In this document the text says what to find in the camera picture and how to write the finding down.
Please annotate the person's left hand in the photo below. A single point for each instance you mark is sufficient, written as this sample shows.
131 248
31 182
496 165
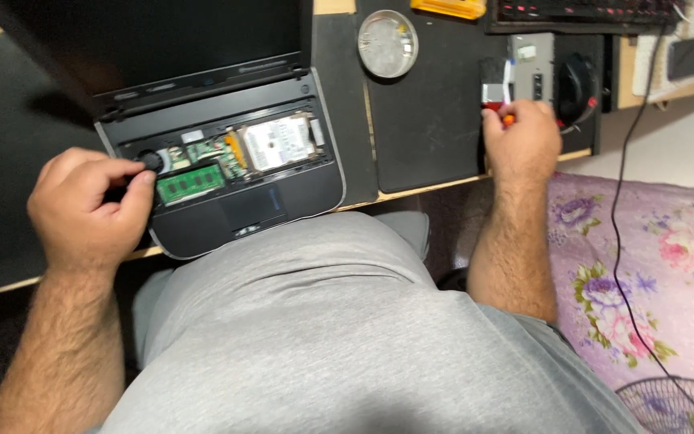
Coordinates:
82 211

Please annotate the person's right hand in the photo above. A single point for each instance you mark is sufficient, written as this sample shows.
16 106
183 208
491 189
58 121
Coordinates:
525 144

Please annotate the orange red screwdriver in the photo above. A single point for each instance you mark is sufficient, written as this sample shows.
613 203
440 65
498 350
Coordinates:
506 119

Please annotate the black silver small component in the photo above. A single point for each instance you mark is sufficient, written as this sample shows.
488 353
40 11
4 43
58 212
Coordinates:
494 81

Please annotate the black computer mouse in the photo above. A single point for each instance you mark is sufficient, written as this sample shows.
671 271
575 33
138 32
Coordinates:
577 87

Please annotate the grey metal laptop part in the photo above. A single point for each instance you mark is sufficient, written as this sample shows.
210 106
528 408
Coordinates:
532 63

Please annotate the large black desk mat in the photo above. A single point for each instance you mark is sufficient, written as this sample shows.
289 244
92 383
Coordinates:
3 150

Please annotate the black square mat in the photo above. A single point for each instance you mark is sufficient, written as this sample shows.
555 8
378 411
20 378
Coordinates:
425 114

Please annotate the green memory module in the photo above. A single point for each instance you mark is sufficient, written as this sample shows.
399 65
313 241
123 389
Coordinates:
191 184

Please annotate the black keyboard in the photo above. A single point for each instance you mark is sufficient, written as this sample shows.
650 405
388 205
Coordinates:
582 12

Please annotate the white cloth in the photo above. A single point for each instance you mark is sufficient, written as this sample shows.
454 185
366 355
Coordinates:
648 66

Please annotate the grey shorts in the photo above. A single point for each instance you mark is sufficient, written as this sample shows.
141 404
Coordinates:
406 232

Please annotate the yellow box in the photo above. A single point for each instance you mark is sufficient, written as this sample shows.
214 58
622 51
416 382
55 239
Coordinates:
448 7

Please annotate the black opened laptop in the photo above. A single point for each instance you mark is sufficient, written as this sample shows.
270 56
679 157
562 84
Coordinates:
226 120

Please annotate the round clear screw dish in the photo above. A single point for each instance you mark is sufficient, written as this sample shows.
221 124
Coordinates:
387 43

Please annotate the floral purple bedsheet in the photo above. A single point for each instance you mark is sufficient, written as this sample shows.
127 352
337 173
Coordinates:
654 271

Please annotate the narrow black mat strip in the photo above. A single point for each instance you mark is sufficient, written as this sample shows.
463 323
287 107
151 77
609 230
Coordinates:
341 120

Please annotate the dark smartphone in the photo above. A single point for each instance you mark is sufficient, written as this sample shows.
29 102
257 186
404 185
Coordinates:
691 57

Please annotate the silver hard drive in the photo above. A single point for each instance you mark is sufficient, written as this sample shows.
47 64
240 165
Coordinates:
277 142

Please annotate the grey shirt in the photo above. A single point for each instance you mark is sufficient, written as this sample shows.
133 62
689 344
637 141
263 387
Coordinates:
335 337

